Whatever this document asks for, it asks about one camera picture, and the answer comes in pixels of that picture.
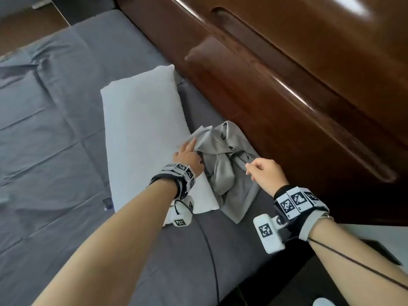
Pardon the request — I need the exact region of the person's right hand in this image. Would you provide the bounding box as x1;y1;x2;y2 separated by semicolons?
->
244;157;290;198

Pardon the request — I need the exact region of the dark grey bed sheet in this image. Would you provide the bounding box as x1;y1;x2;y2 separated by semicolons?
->
0;9;316;306

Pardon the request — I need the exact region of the wrist strap with markers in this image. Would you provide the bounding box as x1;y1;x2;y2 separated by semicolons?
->
273;185;331;243
150;162;198;201

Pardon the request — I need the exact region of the grey pillowcase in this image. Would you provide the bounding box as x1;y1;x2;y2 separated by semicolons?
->
190;121;264;224

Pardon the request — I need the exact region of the black flat device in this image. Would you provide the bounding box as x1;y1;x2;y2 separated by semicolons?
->
360;238;404;265

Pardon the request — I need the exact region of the person's right forearm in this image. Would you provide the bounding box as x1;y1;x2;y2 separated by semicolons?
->
307;216;408;306

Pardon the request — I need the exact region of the person's left hand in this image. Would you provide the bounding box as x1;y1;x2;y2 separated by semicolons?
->
173;136;204;176

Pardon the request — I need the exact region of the black nightstand with metal handle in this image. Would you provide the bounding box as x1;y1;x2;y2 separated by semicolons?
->
232;251;338;306

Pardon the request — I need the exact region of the white pillow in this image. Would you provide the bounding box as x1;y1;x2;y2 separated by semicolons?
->
100;64;221;227

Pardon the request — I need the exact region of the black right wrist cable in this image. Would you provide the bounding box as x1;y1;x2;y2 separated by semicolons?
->
307;237;408;290

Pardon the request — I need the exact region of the person's left forearm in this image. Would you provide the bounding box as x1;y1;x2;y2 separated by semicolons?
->
31;180;181;306

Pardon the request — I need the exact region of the brown wooden headboard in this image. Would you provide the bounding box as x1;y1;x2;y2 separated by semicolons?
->
114;0;408;227

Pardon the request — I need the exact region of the right wrist strap with markers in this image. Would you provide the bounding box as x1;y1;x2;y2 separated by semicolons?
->
273;185;331;243

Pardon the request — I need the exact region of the left wrist strap with markers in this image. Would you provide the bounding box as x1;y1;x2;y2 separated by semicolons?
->
150;162;198;201

